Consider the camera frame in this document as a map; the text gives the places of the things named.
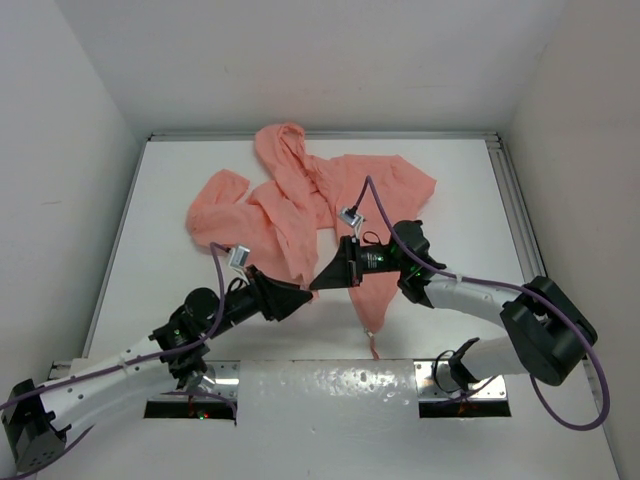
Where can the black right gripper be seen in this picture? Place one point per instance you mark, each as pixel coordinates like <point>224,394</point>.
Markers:
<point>342,272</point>

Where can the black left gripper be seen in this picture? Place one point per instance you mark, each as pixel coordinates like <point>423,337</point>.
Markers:
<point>274,297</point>

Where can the salmon pink hooded jacket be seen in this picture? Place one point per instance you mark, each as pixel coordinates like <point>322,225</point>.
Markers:
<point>279,219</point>

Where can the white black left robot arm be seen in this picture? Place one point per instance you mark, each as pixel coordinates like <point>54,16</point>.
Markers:
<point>42,421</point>

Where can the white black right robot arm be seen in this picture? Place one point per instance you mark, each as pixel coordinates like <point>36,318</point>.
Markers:
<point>546,335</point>

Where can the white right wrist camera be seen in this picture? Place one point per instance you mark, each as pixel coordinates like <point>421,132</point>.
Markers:
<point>350,217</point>

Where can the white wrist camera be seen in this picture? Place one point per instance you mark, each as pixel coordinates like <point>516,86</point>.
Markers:
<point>238,256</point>
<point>350,217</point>

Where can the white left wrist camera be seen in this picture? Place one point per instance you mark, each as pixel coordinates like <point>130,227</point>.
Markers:
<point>238,256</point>

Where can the metal base plate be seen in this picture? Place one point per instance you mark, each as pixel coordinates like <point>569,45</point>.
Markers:
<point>389,378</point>

